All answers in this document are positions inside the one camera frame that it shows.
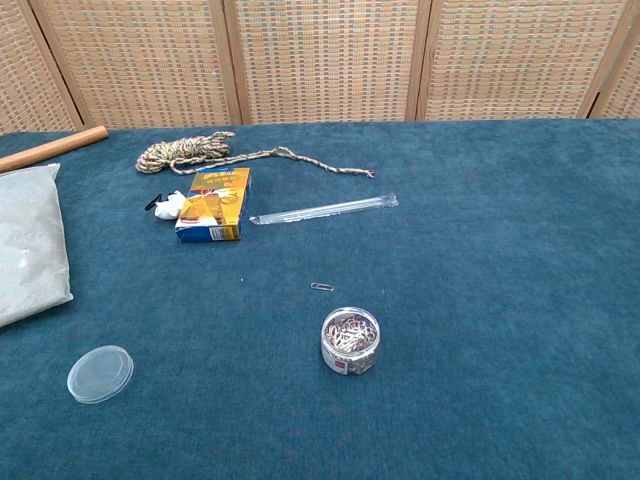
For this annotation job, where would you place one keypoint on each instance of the metal paper clip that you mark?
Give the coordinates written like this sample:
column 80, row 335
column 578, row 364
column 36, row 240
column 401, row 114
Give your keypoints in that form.
column 316, row 285

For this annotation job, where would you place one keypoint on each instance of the small object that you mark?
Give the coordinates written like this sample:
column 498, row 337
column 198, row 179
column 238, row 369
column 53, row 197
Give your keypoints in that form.
column 350, row 350

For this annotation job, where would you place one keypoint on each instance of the clear wrapped drinking straw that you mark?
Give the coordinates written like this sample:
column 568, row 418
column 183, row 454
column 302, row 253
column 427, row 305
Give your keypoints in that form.
column 325, row 208

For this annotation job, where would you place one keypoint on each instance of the yellow blue cardboard box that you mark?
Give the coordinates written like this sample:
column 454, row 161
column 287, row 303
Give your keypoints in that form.
column 215, row 210

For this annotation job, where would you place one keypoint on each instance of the white crumpled paper ball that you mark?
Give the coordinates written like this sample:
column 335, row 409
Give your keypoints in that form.
column 167, row 206

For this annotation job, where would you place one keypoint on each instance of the woven bamboo folding screen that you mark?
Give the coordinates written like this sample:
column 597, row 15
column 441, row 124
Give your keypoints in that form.
column 325, row 60

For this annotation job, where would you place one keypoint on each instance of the blue felt table cloth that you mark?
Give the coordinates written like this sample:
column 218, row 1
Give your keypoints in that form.
column 500, row 300

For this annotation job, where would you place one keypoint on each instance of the clear round plastic lid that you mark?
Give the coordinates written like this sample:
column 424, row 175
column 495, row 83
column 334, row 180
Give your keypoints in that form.
column 100, row 374

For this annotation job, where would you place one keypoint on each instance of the wooden round rod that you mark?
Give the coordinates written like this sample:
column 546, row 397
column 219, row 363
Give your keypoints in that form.
column 50, row 148

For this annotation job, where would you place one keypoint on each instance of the grey zip plastic bag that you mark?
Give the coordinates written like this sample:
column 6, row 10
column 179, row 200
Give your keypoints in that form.
column 30, row 240

